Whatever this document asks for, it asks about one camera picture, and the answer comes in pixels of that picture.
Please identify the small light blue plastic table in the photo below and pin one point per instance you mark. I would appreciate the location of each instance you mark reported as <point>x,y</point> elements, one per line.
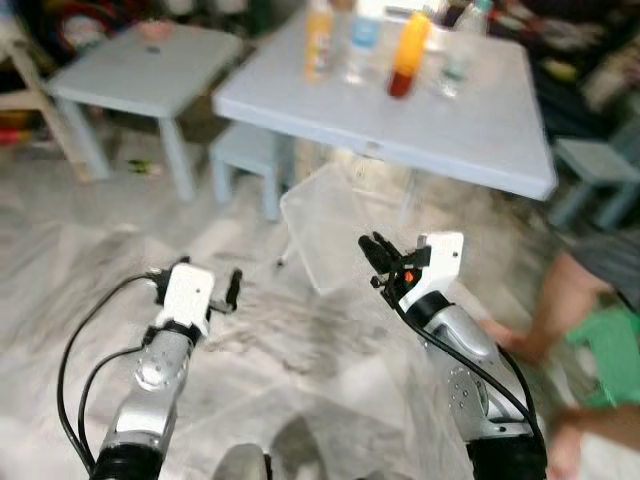
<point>150,65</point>

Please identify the clear plastic bottle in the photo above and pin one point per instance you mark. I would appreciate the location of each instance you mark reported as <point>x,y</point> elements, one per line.
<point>455,65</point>

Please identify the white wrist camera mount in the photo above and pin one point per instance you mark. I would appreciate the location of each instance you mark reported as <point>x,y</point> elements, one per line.
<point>437,265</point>
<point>187,298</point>

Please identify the green plastic stool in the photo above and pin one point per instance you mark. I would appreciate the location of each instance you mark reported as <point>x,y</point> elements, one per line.
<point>610,355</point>

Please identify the orange and red bottle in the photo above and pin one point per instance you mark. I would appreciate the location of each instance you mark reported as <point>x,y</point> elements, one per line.
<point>410,55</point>

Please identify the light blue plastic stool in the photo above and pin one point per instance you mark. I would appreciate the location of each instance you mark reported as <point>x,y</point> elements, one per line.
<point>245,145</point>
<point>590,160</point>

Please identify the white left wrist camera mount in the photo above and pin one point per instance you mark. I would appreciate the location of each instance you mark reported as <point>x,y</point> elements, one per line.
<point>187,298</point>

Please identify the pink bowl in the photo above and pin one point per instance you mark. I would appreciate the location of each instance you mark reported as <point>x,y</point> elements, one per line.
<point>155,30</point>

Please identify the grey robot left leg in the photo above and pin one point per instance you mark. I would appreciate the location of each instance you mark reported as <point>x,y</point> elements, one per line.
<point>243,465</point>

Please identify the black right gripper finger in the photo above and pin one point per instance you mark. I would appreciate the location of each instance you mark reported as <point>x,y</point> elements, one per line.
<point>388,245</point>
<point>368,252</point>

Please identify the bare person leg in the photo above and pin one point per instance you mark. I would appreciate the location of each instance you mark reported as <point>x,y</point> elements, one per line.
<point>600,425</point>
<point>560,300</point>

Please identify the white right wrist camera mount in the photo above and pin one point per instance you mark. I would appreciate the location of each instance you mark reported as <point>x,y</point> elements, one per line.
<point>437,265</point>

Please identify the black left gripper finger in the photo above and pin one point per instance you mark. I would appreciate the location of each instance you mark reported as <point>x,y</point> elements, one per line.
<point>234,288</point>

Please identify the clear plastic container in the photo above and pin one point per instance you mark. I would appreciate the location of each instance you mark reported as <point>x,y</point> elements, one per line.
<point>325,225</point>

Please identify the clear bottle blue label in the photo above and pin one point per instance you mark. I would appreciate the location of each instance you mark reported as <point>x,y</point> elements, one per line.
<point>364,40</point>

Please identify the beige wooden frame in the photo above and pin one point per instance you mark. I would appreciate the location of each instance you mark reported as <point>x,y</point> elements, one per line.
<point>40,100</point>

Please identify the large light blue plastic table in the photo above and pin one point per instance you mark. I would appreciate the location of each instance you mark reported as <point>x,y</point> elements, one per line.
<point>450,120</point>

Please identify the orange juice bottle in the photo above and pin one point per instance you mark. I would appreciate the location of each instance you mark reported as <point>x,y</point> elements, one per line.
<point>318,45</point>

